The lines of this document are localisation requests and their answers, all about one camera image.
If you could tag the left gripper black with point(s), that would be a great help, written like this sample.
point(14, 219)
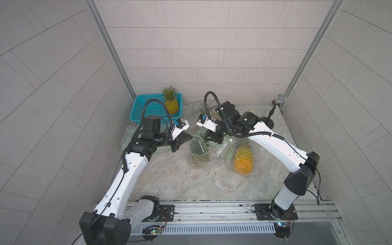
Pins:
point(177, 142)

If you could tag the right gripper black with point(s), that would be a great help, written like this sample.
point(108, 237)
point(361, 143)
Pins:
point(215, 136)

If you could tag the pineapple yellow orange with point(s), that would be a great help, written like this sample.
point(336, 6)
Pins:
point(170, 100)

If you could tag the clear zip-top bag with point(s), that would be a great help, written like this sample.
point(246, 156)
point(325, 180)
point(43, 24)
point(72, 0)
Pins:
point(230, 153)
point(141, 141)
point(217, 152)
point(191, 112)

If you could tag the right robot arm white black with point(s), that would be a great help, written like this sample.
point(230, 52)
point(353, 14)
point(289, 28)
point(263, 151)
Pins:
point(302, 165)

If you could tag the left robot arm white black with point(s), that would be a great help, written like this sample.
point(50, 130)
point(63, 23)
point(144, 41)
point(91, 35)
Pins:
point(106, 225)

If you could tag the teal plastic basket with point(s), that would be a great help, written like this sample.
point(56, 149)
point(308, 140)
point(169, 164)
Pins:
point(153, 108)

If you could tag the black microphone stand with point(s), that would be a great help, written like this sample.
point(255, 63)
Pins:
point(267, 120)

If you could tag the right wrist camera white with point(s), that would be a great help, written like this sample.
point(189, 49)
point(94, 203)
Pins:
point(204, 121)

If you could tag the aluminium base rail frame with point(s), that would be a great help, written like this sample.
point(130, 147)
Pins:
point(226, 217)

